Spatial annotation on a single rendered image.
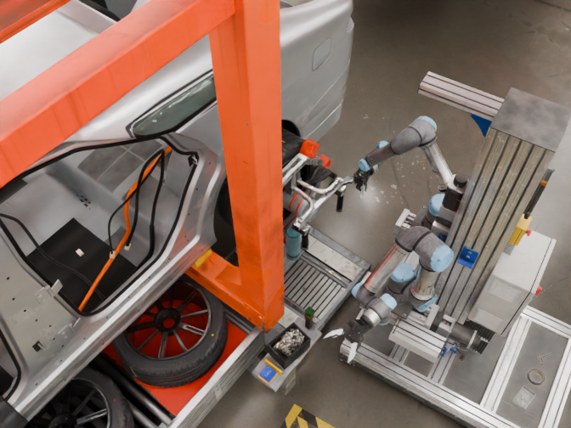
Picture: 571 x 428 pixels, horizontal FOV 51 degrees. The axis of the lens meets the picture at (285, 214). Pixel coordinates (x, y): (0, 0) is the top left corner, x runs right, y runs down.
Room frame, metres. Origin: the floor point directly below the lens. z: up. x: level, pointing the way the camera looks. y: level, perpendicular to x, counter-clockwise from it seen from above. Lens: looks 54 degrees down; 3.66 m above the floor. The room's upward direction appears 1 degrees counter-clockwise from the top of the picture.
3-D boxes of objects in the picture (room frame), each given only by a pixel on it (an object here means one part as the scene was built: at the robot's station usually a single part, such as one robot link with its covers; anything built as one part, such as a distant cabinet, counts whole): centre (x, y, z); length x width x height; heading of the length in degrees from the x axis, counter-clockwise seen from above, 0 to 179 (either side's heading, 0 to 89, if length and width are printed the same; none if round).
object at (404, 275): (1.51, -0.59, 0.98); 0.13 x 0.12 x 0.14; 38
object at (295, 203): (2.09, -0.09, 0.85); 0.21 x 0.14 x 0.14; 51
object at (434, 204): (1.95, -0.84, 0.98); 0.13 x 0.12 x 0.14; 134
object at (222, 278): (1.74, 0.38, 0.69); 0.52 x 0.17 x 0.35; 51
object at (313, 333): (1.34, 0.00, 0.44); 0.43 x 0.17 x 0.03; 141
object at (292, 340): (1.36, -0.01, 0.51); 0.20 x 0.14 x 0.13; 132
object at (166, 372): (1.53, 0.68, 0.39); 0.66 x 0.66 x 0.24
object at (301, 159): (2.13, -0.03, 0.85); 0.54 x 0.07 x 0.54; 141
